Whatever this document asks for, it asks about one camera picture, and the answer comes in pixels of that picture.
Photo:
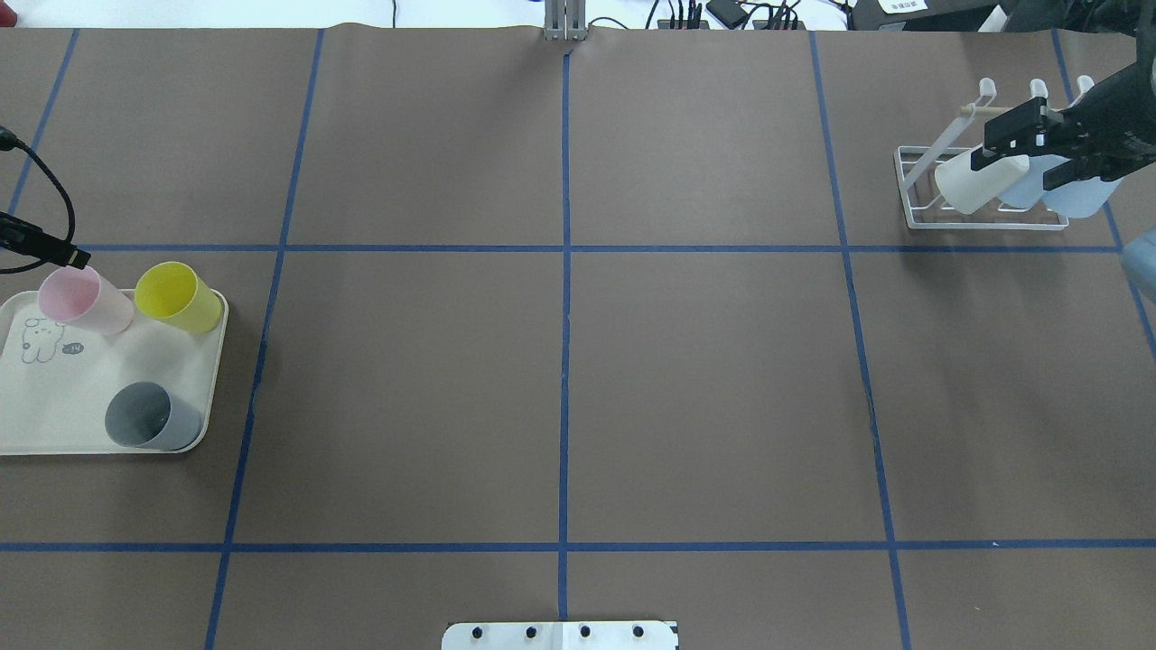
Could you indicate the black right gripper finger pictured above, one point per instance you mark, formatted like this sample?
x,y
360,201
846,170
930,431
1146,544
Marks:
x,y
981,158
1078,170

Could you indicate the pink plastic cup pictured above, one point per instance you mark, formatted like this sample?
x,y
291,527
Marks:
x,y
84,299

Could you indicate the white plastic cup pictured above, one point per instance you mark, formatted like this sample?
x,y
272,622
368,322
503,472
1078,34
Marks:
x,y
967,191

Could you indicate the aluminium frame post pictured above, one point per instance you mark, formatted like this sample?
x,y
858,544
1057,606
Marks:
x,y
565,20

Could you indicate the white wire cup rack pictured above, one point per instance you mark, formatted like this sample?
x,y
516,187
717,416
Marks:
x,y
925,209

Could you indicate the yellow plastic cup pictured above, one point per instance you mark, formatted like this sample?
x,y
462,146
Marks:
x,y
175,295

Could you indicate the cream plastic tray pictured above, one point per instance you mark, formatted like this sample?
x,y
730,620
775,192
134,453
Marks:
x,y
57,382

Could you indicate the light blue plastic cup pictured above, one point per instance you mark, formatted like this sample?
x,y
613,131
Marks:
x,y
1028,190

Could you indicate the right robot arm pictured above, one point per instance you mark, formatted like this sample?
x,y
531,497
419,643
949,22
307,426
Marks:
x,y
1134,18

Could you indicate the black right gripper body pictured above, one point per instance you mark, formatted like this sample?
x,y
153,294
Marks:
x,y
1109,126

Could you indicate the grey plastic cup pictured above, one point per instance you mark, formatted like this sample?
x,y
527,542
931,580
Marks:
x,y
146,416

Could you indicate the grey robot mount plate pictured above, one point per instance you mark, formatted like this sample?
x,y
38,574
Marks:
x,y
609,634

